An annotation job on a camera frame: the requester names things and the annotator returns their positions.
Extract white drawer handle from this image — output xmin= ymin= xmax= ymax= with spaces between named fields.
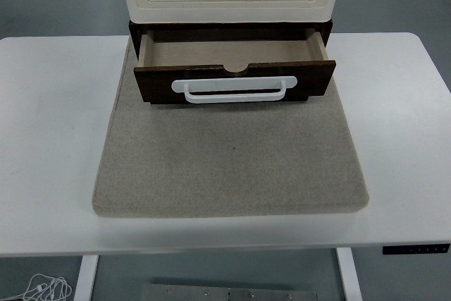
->
xmin=171 ymin=75 xmax=299 ymax=105

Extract dark wooden drawer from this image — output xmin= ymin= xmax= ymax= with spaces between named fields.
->
xmin=133 ymin=27 xmax=337 ymax=105

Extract dark wooden drawer housing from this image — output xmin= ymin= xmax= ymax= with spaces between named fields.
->
xmin=128 ymin=20 xmax=333 ymax=106

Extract grey fabric mat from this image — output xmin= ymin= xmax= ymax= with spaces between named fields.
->
xmin=92 ymin=35 xmax=370 ymax=219

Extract white table leg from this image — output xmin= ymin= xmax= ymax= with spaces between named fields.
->
xmin=335 ymin=247 xmax=364 ymax=301
xmin=72 ymin=254 xmax=100 ymax=301

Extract black table control panel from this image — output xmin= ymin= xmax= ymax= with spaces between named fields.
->
xmin=382 ymin=243 xmax=451 ymax=256

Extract white cable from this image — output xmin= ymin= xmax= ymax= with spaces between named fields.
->
xmin=0 ymin=273 xmax=73 ymax=301

